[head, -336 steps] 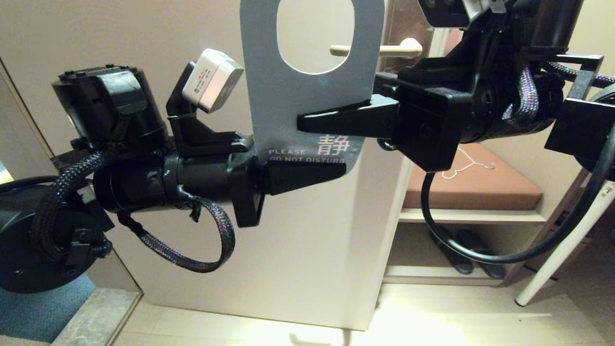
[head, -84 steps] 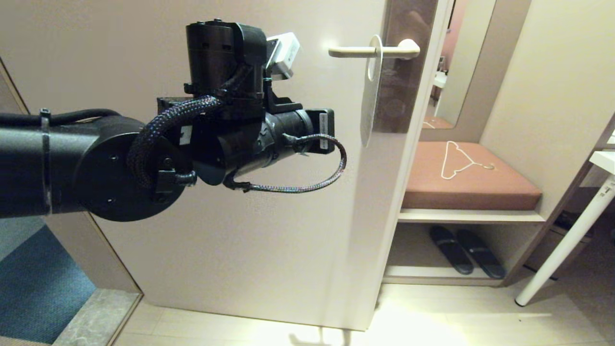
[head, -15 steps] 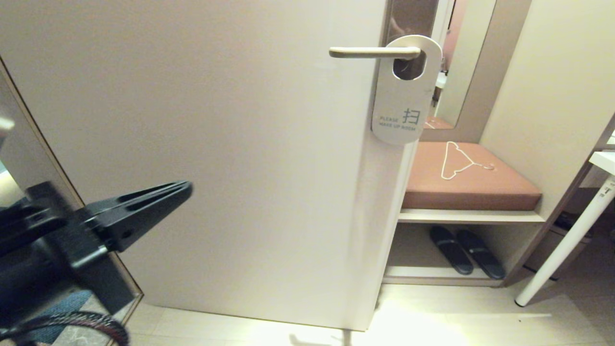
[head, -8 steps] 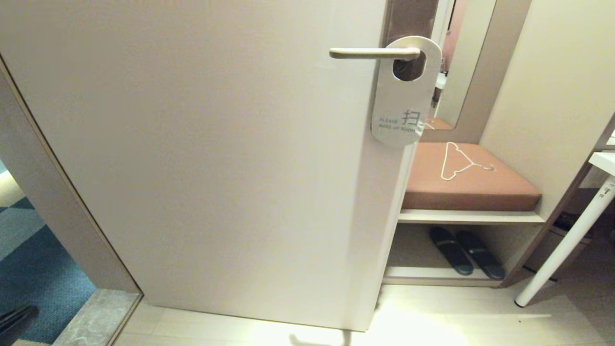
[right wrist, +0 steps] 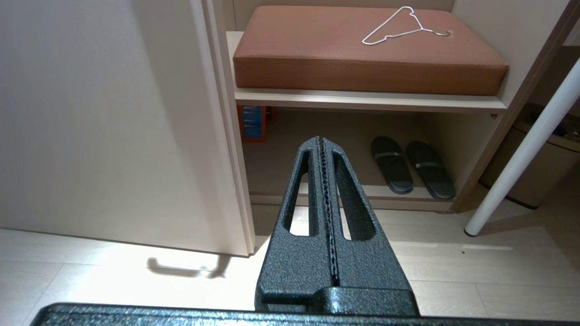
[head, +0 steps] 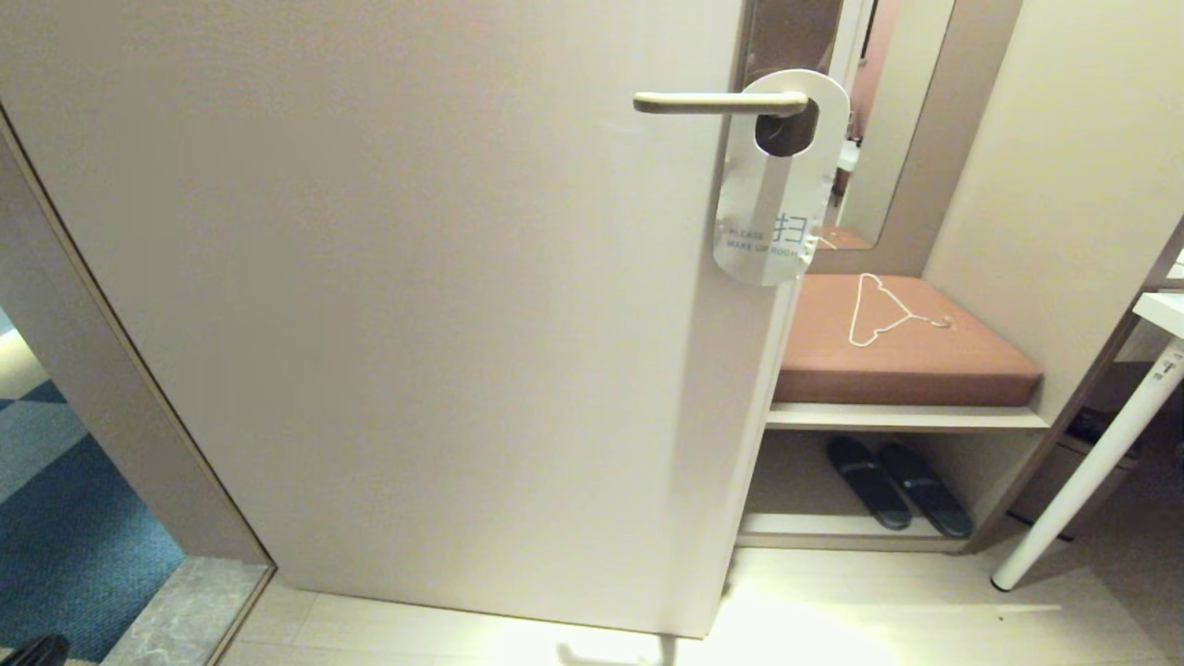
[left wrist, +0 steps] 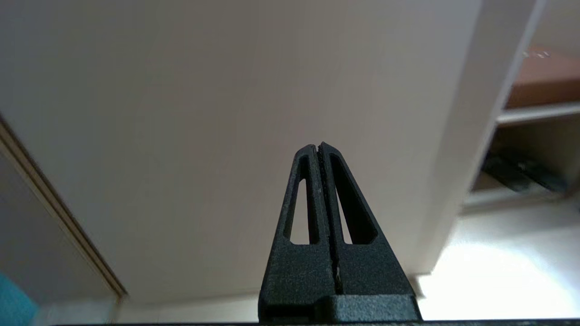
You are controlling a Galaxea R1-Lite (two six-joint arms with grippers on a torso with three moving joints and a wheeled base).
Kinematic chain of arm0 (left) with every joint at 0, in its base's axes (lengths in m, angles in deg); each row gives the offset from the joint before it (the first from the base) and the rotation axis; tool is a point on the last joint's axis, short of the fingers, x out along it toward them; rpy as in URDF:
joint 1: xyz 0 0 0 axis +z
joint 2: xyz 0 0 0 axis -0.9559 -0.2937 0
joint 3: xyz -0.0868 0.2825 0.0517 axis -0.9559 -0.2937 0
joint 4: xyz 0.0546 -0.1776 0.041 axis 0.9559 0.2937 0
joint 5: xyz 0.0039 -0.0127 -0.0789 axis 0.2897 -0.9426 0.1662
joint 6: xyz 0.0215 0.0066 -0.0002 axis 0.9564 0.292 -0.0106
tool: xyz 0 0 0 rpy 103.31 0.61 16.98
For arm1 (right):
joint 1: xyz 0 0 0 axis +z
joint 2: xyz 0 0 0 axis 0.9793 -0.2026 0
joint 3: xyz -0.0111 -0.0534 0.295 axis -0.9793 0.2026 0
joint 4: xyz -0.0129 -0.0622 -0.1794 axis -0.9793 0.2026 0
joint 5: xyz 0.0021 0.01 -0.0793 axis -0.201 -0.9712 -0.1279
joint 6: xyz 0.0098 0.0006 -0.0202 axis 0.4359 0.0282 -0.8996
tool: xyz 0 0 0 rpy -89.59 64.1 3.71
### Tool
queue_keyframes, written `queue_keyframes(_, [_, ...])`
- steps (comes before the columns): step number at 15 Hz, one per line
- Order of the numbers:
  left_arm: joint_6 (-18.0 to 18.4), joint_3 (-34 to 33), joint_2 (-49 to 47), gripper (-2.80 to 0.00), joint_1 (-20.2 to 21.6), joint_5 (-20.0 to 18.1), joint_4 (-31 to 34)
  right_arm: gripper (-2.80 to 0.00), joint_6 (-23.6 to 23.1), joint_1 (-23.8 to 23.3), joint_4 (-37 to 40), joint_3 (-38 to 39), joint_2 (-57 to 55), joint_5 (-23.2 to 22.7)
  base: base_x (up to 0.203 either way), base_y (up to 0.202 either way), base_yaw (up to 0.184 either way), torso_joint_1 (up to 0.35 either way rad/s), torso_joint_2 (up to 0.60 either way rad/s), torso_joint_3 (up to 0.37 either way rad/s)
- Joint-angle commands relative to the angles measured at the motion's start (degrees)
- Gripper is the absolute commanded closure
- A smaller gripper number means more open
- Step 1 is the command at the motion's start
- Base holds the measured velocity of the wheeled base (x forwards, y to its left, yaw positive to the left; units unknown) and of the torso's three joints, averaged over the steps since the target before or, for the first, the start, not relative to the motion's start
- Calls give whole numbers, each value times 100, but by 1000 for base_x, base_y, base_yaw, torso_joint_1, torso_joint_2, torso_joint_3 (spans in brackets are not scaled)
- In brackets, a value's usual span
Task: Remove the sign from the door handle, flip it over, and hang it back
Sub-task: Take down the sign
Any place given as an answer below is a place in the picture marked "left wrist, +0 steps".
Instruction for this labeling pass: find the brown leather bench cushion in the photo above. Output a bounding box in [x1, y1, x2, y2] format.
[505, 45, 580, 109]

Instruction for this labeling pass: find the blue patterned hallway carpet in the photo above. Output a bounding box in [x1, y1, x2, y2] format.
[0, 272, 39, 326]

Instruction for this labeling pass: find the beige wooden bench shelf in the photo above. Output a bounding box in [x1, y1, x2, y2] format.
[462, 0, 580, 213]

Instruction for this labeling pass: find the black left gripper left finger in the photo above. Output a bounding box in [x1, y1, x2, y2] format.
[258, 144, 338, 323]

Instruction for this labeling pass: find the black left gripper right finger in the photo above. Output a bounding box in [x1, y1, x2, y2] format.
[319, 141, 422, 323]

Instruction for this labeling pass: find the grey marble door threshold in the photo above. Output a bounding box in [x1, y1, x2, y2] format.
[32, 297, 119, 326]

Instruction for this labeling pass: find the beige room door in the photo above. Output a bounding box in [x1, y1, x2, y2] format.
[0, 0, 544, 304]

